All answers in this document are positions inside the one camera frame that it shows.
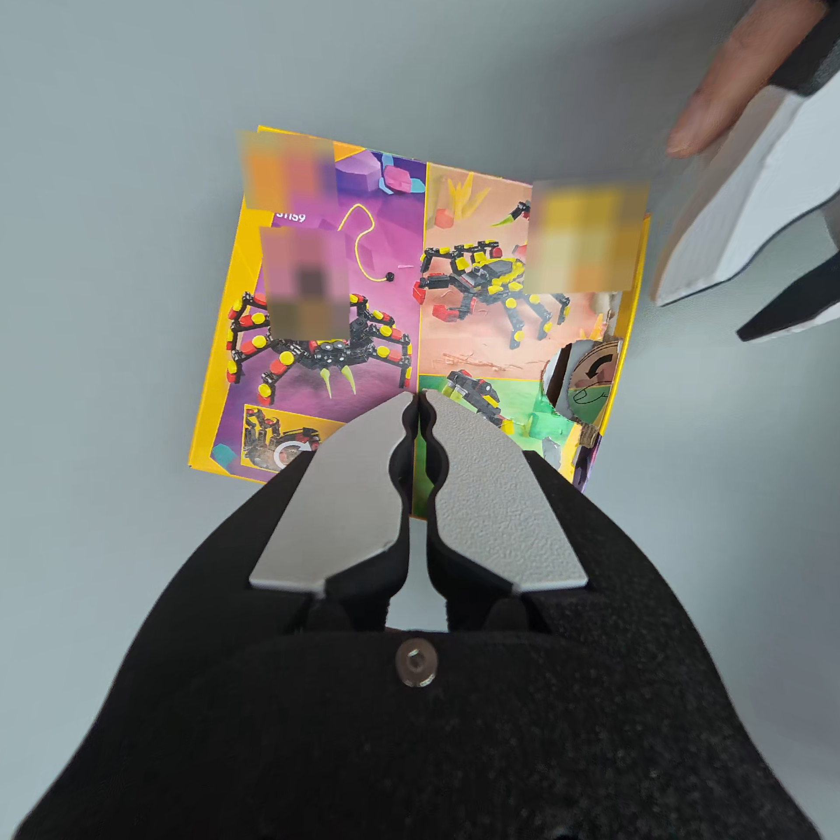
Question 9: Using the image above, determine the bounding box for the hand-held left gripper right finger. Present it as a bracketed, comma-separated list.
[417, 390, 589, 627]

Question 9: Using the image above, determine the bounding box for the person's right hand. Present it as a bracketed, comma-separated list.
[665, 0, 826, 158]

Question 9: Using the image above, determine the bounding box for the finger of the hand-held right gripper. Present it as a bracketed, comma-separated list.
[736, 258, 840, 343]

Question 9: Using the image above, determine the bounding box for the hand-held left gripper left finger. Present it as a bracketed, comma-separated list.
[248, 391, 420, 627]

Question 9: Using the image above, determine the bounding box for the yellow brick toy box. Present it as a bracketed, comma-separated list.
[188, 125, 652, 521]

